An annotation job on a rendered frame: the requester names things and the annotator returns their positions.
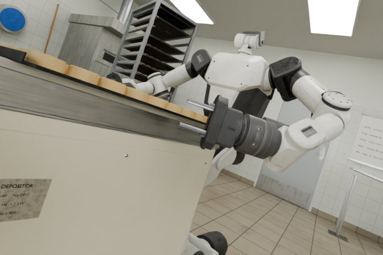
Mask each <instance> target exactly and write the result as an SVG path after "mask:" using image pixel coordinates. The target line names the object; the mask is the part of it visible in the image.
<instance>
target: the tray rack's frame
mask: <svg viewBox="0 0 383 255"><path fill-rule="evenodd" d="M156 1H157V0H153V1H150V2H148V3H146V4H144V5H142V6H140V7H138V8H136V9H134V10H132V12H131V14H130V17H129V20H128V23H127V26H126V28H125V31H124V34H123V37H122V40H121V43H120V45H119V49H118V51H117V54H116V57H115V60H114V62H113V65H112V68H111V71H110V73H109V74H111V73H112V72H114V70H115V68H116V64H117V61H118V59H119V56H120V53H121V50H122V48H123V45H124V42H125V39H126V37H127V33H128V31H129V28H130V25H131V22H132V19H133V16H134V14H135V13H138V12H140V11H143V10H145V9H147V8H150V7H152V6H154V5H155V4H156ZM160 6H161V7H163V8H164V9H166V10H168V11H169V12H171V13H172V14H174V15H175V16H177V17H178V18H180V19H182V20H183V21H184V22H186V23H188V24H189V25H191V26H192V27H193V26H196V25H197V23H196V22H195V21H193V20H192V19H190V18H189V17H187V16H186V15H184V14H183V13H181V12H180V11H178V10H177V9H175V8H174V7H172V6H171V5H169V4H168V3H166V2H165V1H163V0H161V4H160Z"/></svg>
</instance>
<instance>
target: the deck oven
mask: <svg viewBox="0 0 383 255"><path fill-rule="evenodd" d="M68 21H69V22H70V25H69V27H68V30H67V33H66V36H65V38H64V41H63V44H62V47H61V49H60V52H59V55H58V59H60V60H62V61H65V62H66V64H68V65H74V66H77V67H80V68H83V69H86V70H88V71H91V72H93V73H96V74H98V75H99V76H100V77H105V78H106V77H107V75H109V73H110V71H111V68H112V65H113V62H114V60H115V57H116V54H117V51H118V49H119V45H120V43H121V40H122V37H123V34H124V31H125V28H126V25H125V24H123V23H122V22H120V21H119V20H118V19H116V18H114V17H102V16H95V15H83V14H71V15H70V18H69V20H68ZM116 68H117V69H130V68H127V67H125V66H123V65H121V64H116ZM114 73H117V74H118V75H119V76H120V77H121V78H125V79H129V78H130V77H129V76H126V75H123V74H121V73H118V72H115V71H114Z"/></svg>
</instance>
